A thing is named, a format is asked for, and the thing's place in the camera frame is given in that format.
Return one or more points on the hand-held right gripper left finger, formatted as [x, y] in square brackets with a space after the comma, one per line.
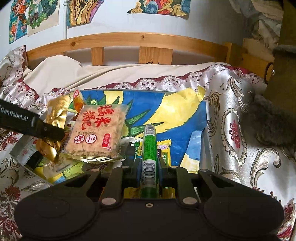
[138, 172]

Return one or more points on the blond child wall poster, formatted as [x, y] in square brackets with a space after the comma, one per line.
[41, 16]

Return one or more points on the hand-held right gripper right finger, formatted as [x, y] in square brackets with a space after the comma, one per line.
[160, 175]

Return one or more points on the white wall pipe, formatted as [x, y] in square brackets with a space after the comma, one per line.
[65, 23]

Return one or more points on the crayon drawing paper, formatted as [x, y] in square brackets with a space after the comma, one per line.
[173, 115]

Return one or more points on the orange clear snack packet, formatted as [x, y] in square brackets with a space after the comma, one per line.
[78, 102]

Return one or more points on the cream pillow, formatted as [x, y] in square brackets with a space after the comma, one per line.
[92, 74]

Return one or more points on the wooden bed headboard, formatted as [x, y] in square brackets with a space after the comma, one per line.
[161, 40]

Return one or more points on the orange-haired girl wall poster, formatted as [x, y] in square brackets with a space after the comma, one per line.
[17, 23]

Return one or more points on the olive coat with fur trim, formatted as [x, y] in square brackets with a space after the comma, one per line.
[284, 76]

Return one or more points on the pale floral cloth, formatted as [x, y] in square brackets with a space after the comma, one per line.
[261, 23]

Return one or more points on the landscape wall poster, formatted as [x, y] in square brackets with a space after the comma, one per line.
[161, 8]

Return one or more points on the green yellow snack packet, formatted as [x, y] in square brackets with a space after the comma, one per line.
[138, 151]
[164, 153]

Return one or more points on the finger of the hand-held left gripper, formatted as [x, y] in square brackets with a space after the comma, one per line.
[50, 131]

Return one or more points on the green candy tube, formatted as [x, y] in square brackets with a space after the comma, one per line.
[149, 150]

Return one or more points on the white green snack pouch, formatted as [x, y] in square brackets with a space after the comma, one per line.
[26, 148]

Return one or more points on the seaweed wall poster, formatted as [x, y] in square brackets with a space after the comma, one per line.
[83, 14]

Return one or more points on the grey tray box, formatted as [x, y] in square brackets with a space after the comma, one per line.
[204, 162]

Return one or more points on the rice cracker packet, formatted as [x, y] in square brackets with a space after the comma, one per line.
[92, 134]

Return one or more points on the gold foil snack packet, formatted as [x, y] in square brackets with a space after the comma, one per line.
[55, 109]

